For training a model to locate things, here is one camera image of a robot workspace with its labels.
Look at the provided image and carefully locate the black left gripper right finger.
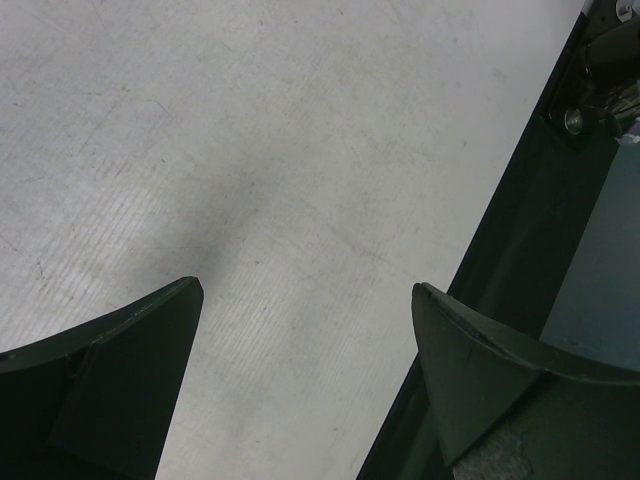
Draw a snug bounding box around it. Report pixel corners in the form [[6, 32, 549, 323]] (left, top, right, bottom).
[[412, 283, 639, 479]]

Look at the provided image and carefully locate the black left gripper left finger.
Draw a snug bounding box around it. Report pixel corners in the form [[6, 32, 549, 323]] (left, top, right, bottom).
[[1, 277, 204, 479]]

